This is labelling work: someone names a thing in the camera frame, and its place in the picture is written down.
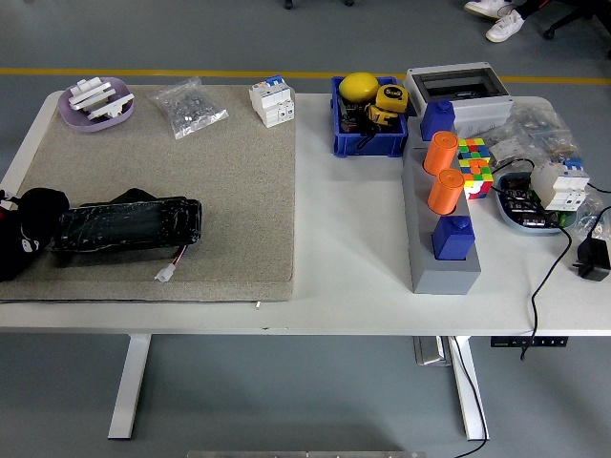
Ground large clear bag of parts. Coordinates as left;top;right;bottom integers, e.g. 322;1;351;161
486;100;586;168

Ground white table leg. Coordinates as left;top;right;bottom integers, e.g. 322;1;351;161
107;333;153;440
448;336;491;442

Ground orange cylinder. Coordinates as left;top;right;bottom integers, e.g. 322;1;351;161
423;131;460;177
427;168;465;216

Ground grey metal control box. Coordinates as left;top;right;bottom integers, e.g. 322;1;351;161
412;336;453;367

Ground yellow round object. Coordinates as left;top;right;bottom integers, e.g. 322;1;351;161
338;71;381;105

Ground grey enclosure box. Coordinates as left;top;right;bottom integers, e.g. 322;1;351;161
404;61;515;137

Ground light blue tray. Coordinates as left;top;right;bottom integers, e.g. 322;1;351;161
493;171;579;236

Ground long black cable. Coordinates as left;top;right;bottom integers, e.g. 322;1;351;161
490;158;573;362

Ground black adapter cord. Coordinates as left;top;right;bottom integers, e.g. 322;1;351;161
584;205;611;239

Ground black office chair base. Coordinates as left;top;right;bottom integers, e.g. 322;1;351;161
542;0;611;40

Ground black rag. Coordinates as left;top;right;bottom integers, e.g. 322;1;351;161
0;187;71;283

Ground purple tray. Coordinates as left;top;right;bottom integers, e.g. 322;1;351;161
56;76;136;134

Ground blue plastic bin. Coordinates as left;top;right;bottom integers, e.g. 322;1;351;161
329;75;410;158

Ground white circuit breaker blue lever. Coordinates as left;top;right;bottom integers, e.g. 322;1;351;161
247;73;296;129
529;156;592;212

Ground yellow black tape measure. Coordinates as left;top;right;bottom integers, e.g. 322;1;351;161
365;84;411;129

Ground grey holder block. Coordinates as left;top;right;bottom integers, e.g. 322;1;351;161
400;137;482;296

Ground black display panel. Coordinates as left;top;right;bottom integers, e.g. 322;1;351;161
50;188;203;259

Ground grey-brown mat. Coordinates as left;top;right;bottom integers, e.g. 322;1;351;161
0;84;297;303

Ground black power adapter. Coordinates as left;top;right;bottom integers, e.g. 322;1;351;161
571;237;611;281

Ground dark brown part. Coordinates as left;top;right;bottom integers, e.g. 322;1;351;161
339;102;369;135

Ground multicolour puzzle cube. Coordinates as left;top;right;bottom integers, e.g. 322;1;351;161
456;136;495;200

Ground dark electronic parts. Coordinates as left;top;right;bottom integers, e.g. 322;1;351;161
500;175;562;226

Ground blue block with knob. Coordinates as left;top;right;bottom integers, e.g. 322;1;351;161
431;215;477;262
419;98;455;142

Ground person's foot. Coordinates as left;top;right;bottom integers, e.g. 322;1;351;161
463;0;507;20
485;9;525;43

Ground clear bag of screws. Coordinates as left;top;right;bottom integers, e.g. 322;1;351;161
146;75;229;140

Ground person's leg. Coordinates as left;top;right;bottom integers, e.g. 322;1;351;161
505;0;548;21

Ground small clear bag of parts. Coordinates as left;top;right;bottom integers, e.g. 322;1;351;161
567;180;611;242

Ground red wire with white connector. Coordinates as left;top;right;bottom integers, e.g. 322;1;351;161
155;240;190;281

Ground black table control panel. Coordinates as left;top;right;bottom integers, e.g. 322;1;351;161
490;336;569;348

